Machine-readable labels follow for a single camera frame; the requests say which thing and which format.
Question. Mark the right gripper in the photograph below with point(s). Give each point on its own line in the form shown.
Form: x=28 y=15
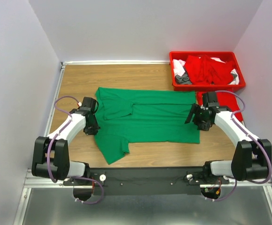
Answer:
x=197 y=116

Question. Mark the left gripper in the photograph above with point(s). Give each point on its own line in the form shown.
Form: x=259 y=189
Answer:
x=91 y=127

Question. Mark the green t shirt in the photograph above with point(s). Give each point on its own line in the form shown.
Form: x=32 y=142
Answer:
x=133 y=116

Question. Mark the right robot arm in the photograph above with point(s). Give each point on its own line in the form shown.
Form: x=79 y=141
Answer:
x=252 y=160

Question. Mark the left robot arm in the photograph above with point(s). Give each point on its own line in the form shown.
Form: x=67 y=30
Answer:
x=51 y=153

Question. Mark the grey t shirt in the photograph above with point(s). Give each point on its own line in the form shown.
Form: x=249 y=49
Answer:
x=183 y=80

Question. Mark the folded red t shirt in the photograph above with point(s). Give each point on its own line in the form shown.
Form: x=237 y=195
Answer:
x=225 y=99

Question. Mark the red plastic bin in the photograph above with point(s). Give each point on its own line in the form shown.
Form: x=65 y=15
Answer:
x=224 y=56

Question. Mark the red t shirt in bin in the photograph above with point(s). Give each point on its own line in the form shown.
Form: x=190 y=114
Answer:
x=206 y=71

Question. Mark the white pink t shirt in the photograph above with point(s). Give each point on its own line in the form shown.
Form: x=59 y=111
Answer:
x=178 y=67

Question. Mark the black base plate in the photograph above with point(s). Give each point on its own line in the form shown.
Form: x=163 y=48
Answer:
x=154 y=180

